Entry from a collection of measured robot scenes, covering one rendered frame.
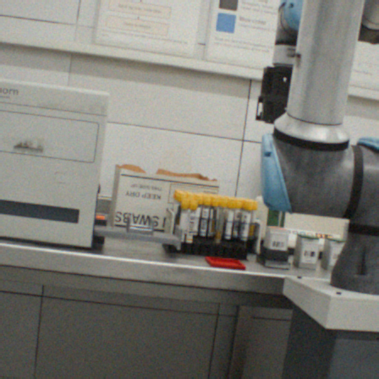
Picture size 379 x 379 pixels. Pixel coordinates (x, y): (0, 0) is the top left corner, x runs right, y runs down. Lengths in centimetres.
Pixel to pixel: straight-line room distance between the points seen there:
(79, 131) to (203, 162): 73
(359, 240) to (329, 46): 29
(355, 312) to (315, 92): 31
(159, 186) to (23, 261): 45
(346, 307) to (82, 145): 59
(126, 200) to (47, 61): 54
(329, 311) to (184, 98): 111
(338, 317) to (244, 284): 38
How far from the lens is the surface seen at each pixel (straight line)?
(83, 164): 124
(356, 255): 100
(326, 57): 93
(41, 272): 126
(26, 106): 125
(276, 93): 135
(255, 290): 127
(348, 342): 94
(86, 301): 194
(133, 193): 154
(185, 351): 200
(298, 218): 161
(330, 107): 95
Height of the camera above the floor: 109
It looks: 3 degrees down
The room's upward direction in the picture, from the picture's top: 8 degrees clockwise
